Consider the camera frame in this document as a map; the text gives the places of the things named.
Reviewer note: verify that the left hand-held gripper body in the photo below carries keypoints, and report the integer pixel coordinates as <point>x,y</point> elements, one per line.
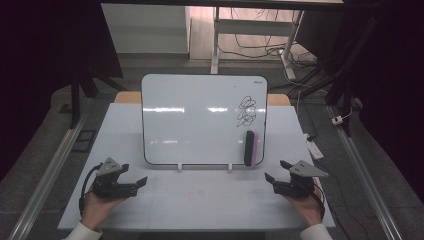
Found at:
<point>106,190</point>

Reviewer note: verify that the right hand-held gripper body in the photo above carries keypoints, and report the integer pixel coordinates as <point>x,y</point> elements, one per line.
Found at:
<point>296,188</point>

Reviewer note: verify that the person's left hand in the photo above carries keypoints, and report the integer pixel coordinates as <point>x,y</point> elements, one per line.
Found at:
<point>95,210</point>

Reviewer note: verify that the person's right hand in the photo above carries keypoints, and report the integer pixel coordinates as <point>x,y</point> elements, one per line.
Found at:
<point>310,208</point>

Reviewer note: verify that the white power strip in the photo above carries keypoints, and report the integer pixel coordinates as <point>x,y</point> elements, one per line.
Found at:
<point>315,150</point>

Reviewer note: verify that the black and purple eraser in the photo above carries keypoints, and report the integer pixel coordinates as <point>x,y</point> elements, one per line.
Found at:
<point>249,150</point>

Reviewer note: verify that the white whiteboard stand foot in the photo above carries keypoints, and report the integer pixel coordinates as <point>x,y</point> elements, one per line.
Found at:
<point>180,167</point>
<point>230,167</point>

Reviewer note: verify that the black floor plate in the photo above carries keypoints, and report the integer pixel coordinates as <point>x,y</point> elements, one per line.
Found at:
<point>84,141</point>

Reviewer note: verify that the white whiteboard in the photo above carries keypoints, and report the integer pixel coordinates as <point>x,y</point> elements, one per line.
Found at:
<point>186,133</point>

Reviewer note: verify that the small white adapter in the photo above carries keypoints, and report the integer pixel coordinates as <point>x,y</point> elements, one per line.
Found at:
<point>337,120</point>

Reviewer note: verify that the wooden board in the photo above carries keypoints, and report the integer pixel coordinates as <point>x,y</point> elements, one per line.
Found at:
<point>128,97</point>

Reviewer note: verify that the black metal stand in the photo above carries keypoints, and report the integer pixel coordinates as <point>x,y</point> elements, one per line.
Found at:
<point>343,80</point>
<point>76,100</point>

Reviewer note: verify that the dark curtain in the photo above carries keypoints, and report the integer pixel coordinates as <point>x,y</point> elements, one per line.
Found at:
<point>396,83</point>
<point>33,50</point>

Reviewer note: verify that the aluminium rail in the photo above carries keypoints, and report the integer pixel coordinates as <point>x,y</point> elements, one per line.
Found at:
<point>50,173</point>
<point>363,180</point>

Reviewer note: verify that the white desk frame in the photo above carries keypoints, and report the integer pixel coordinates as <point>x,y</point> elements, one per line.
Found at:
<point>253,27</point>

